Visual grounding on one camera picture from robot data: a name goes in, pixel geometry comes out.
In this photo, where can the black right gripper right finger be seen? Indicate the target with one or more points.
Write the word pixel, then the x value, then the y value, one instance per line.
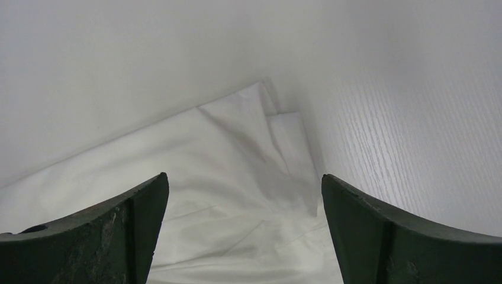
pixel 376 242

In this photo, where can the white t shirt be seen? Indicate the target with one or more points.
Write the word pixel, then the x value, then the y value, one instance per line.
pixel 245 199

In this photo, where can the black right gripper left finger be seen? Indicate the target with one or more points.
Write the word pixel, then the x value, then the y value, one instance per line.
pixel 113 241

